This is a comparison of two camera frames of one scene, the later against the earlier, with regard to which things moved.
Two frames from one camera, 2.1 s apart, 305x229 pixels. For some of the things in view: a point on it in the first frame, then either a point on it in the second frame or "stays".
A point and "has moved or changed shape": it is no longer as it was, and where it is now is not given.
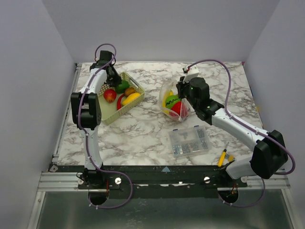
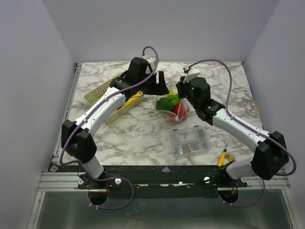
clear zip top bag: (176, 108) stays
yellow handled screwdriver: (221, 161) stays
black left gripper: (116, 79) -> (159, 88)
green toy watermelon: (171, 100) stays
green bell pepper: (121, 87) has moved or changed shape
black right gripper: (180, 86) stays
